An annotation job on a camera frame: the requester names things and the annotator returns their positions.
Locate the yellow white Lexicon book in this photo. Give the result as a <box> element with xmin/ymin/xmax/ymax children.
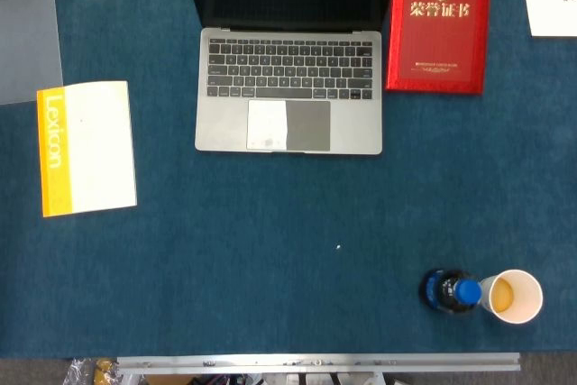
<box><xmin>36</xmin><ymin>80</ymin><xmax>139</xmax><ymax>219</ymax></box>

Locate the grey flat folder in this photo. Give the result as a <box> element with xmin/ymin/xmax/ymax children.
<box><xmin>0</xmin><ymin>0</ymin><xmax>65</xmax><ymax>107</ymax></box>

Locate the teal felt table cloth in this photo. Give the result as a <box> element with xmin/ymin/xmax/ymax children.
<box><xmin>0</xmin><ymin>0</ymin><xmax>577</xmax><ymax>362</ymax></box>

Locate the aluminium profile rail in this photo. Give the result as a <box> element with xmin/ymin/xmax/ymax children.
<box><xmin>116</xmin><ymin>353</ymin><xmax>522</xmax><ymax>375</ymax></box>

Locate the clear crumpled plastic wrap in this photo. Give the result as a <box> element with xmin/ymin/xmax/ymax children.
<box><xmin>62</xmin><ymin>357</ymin><xmax>119</xmax><ymax>385</ymax></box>

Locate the white paper cup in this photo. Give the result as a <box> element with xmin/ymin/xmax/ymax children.
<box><xmin>479</xmin><ymin>269</ymin><xmax>545</xmax><ymax>325</ymax></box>

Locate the cola bottle blue cap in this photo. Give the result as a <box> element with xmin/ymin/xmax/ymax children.
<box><xmin>418</xmin><ymin>268</ymin><xmax>484</xmax><ymax>316</ymax></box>

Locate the red certificate folder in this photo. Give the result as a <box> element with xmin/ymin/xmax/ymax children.
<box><xmin>384</xmin><ymin>0</ymin><xmax>493</xmax><ymax>97</ymax></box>

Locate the silver grey laptop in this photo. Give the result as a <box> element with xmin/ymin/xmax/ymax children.
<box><xmin>179</xmin><ymin>0</ymin><xmax>405</xmax><ymax>157</ymax></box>

